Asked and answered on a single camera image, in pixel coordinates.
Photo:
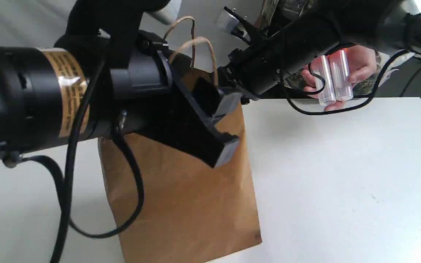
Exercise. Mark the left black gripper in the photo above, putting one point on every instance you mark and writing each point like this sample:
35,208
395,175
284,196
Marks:
152,99

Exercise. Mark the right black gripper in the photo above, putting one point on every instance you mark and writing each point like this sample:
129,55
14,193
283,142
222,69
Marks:
260,66

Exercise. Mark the brown paper bag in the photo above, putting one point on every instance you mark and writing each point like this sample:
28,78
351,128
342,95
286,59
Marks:
192,213

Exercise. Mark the orange-capped clear tube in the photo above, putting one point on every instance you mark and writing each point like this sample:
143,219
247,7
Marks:
323,80
339,67

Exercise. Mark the person's left hand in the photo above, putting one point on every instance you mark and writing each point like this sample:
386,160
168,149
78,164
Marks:
362,65

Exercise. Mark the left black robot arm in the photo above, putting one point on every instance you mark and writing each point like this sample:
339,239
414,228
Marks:
41,89

